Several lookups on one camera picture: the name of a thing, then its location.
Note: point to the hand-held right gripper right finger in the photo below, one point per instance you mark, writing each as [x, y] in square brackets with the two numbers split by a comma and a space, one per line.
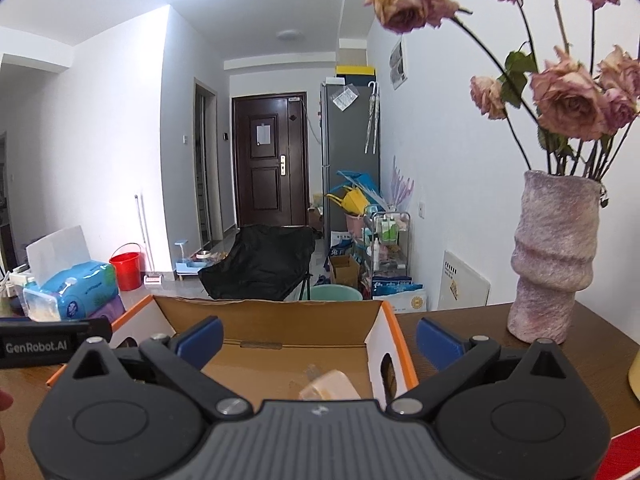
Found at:
[440, 345]

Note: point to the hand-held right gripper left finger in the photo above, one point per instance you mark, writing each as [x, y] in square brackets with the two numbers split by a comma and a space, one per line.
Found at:
[202, 342]

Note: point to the cardboard box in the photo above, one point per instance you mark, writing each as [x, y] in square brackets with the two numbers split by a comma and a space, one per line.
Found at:
[280, 320]

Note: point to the beige small bottle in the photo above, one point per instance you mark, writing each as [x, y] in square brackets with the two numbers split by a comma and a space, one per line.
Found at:
[332, 385]

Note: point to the person's left hand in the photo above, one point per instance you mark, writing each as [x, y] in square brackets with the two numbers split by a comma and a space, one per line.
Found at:
[4, 401]

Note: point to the blue tissue pack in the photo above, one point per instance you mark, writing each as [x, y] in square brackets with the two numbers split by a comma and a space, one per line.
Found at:
[75, 295]

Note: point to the white and blue bag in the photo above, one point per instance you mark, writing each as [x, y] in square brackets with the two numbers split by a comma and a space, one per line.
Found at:
[400, 295]

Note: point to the white board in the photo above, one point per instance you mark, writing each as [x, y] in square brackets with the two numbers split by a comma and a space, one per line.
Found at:
[462, 280]

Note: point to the blue pet water feeder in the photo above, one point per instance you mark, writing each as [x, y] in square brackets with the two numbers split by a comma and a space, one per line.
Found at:
[187, 265]

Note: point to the purple tissue pack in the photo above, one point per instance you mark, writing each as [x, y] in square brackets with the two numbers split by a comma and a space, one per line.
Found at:
[114, 307]

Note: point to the black folding chair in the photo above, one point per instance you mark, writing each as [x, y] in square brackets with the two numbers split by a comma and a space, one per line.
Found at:
[260, 265]

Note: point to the red bucket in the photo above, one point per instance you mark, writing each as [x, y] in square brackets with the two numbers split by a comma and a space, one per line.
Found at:
[126, 270]

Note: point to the metal rack trolley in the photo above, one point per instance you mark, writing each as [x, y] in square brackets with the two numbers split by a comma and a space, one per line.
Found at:
[387, 245]

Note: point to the green plastic basin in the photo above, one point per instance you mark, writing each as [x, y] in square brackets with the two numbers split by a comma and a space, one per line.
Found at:
[337, 292]

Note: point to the white mop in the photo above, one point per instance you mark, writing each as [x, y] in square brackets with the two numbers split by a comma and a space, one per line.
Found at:
[143, 240]

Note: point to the small cardboard carton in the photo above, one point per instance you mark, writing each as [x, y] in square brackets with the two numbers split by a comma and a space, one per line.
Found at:
[344, 272]

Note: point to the pink textured vase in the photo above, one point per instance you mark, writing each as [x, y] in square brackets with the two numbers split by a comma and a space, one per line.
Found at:
[555, 260]

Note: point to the pink bucket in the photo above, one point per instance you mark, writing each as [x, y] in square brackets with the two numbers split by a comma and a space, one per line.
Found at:
[356, 224]

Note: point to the purple feather decoration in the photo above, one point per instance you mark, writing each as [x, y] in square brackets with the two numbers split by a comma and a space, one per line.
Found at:
[400, 187]

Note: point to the yellow watering can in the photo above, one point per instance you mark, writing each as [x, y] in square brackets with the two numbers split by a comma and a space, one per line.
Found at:
[352, 200]

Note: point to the grey interior doorway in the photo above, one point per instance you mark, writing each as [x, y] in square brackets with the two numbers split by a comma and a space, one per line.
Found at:
[207, 170]

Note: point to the brown entrance door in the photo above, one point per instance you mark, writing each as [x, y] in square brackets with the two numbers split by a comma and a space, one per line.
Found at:
[270, 180]

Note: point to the cream yellow bottle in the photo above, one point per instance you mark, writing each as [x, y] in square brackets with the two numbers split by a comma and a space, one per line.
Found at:
[635, 377]

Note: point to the paper sheet on door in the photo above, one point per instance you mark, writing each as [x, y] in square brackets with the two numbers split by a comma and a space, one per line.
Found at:
[263, 135]

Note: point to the grey refrigerator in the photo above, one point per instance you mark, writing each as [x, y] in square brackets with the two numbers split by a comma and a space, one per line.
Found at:
[350, 140]

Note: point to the folded pale umbrella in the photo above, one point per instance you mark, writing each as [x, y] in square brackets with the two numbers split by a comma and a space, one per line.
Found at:
[372, 120]

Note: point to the clear plastic bag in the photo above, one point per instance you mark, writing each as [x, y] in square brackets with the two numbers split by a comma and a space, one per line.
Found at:
[345, 99]

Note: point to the dried pink rose bouquet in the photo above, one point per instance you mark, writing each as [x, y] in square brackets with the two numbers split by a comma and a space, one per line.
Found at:
[570, 95]

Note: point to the round ceiling lamp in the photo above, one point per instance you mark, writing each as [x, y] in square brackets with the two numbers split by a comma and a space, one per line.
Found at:
[290, 35]

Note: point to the wall outlet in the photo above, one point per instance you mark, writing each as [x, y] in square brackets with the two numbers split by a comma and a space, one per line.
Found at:
[421, 209]

